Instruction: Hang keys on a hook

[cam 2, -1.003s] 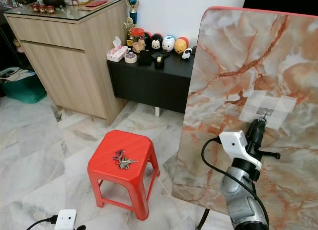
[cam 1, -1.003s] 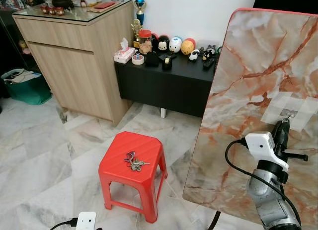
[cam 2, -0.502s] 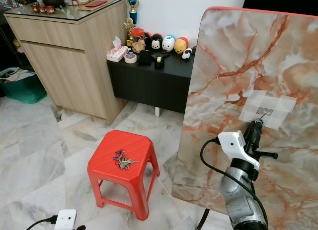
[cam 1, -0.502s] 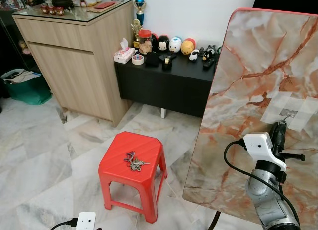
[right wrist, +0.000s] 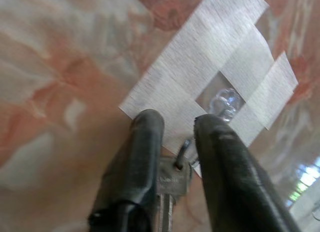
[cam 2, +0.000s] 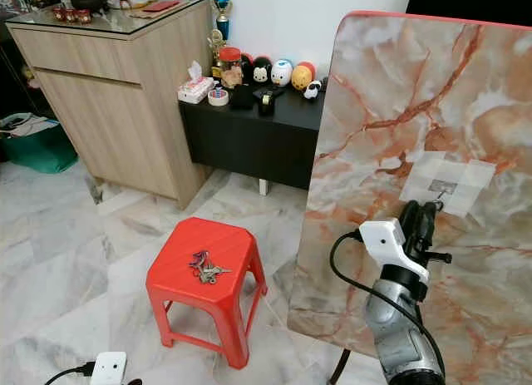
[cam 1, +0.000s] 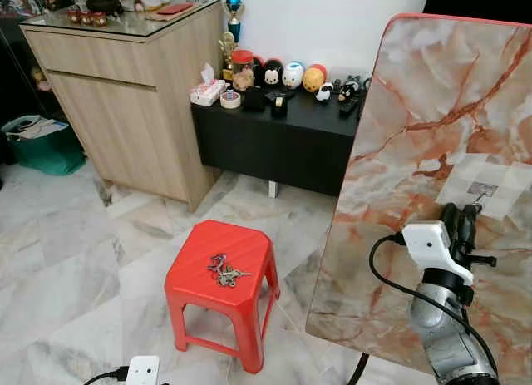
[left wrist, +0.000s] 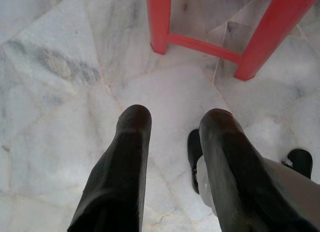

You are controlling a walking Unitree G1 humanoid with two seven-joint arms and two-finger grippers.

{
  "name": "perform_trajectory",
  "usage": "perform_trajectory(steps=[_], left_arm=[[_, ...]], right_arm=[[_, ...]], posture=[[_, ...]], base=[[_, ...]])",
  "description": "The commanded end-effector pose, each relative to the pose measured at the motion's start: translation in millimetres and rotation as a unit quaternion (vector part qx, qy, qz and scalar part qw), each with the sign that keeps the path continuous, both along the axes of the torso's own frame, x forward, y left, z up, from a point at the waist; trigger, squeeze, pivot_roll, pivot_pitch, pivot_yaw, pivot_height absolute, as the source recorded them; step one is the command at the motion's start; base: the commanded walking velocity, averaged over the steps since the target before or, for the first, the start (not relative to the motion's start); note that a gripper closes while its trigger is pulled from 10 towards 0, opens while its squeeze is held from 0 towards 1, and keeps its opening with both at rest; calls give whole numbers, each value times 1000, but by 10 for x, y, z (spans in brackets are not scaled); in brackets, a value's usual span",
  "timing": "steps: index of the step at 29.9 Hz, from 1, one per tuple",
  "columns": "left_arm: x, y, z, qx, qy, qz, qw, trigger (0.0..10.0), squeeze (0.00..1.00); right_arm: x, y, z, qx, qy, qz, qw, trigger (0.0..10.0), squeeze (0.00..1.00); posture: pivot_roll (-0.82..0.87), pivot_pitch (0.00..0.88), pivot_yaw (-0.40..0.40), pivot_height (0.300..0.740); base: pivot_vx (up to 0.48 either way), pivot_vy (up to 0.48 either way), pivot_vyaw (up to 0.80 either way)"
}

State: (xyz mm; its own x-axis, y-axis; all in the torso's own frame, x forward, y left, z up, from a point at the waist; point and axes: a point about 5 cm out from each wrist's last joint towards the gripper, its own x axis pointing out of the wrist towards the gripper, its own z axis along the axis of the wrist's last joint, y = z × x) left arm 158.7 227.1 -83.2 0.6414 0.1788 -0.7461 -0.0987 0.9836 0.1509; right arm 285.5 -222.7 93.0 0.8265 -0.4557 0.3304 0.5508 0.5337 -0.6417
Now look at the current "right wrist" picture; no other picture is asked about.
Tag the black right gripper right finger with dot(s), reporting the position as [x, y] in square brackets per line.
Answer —
[232, 182]

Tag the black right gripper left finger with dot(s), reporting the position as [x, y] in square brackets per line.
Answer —
[135, 172]

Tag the bunch of keys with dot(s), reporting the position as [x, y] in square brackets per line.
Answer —
[172, 179]

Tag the narrow white tape strip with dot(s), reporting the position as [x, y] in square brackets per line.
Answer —
[246, 56]
[267, 99]

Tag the wide white tape strip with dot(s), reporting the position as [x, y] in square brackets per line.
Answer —
[190, 74]

